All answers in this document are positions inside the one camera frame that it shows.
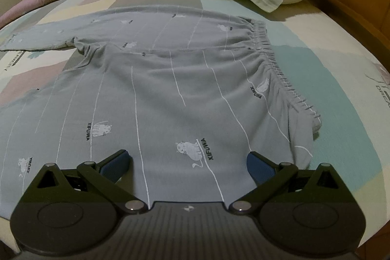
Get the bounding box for patchwork pastel bed sheet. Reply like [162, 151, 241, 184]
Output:
[1, 0, 389, 259]

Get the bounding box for grey patterned pyjama trousers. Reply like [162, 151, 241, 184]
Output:
[1, 6, 321, 218]

